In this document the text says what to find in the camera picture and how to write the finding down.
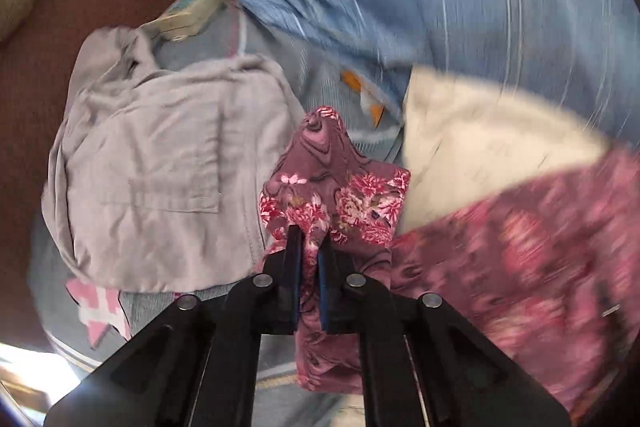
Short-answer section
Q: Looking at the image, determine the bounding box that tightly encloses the pink and white patterned cloth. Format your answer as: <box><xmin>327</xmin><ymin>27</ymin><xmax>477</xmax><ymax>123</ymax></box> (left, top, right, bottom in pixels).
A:
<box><xmin>65</xmin><ymin>278</ymin><xmax>133</xmax><ymax>349</ymax></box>

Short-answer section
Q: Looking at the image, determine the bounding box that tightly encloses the cream leaf-print bed sheet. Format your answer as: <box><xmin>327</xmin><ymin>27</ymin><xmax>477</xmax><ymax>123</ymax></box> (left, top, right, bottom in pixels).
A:
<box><xmin>400</xmin><ymin>66</ymin><xmax>613</xmax><ymax>235</ymax></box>

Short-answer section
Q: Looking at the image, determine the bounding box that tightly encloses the pale green packet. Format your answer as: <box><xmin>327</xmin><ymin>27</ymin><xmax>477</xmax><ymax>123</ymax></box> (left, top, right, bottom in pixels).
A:
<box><xmin>146</xmin><ymin>0</ymin><xmax>248</xmax><ymax>42</ymax></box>

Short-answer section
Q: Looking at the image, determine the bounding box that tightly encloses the maroon floral garment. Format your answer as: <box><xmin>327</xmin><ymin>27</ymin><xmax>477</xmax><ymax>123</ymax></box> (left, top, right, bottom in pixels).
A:
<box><xmin>257</xmin><ymin>106</ymin><xmax>640</xmax><ymax>414</ymax></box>

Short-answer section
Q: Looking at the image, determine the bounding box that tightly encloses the light blue striped garment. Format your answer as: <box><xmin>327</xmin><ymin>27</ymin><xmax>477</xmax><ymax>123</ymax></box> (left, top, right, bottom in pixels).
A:
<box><xmin>27</xmin><ymin>9</ymin><xmax>408</xmax><ymax>427</ymax></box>

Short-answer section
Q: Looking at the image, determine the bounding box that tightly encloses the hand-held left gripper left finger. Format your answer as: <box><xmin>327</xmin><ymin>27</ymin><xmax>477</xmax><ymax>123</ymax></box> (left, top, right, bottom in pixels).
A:
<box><xmin>44</xmin><ymin>224</ymin><xmax>303</xmax><ymax>427</ymax></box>

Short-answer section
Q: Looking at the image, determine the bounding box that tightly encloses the grey pocket shirt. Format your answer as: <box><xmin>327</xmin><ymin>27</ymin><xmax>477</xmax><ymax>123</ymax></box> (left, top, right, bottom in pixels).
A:
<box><xmin>42</xmin><ymin>26</ymin><xmax>306</xmax><ymax>294</ymax></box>

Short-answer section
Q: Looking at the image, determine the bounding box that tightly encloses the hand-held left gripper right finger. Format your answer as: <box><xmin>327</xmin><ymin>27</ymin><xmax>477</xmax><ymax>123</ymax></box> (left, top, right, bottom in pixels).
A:
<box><xmin>317</xmin><ymin>237</ymin><xmax>572</xmax><ymax>427</ymax></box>

